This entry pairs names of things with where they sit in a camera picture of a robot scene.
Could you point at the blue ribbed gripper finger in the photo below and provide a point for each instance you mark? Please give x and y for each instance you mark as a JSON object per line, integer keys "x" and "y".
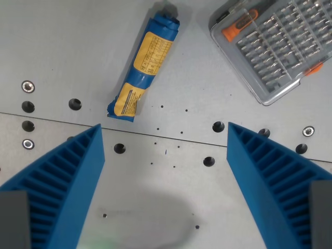
{"x": 75, "y": 186}
{"x": 259, "y": 186}

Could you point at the blue and yellow rolled bag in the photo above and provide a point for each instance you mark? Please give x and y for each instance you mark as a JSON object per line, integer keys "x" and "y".
{"x": 145, "y": 67}

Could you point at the silver table screw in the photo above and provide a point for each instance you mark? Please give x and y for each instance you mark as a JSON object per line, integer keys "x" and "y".
{"x": 27, "y": 144}
{"x": 308, "y": 131}
{"x": 28, "y": 86}

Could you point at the clear screwdriver bit set case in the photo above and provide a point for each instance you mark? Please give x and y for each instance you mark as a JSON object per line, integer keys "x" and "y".
{"x": 275, "y": 46}

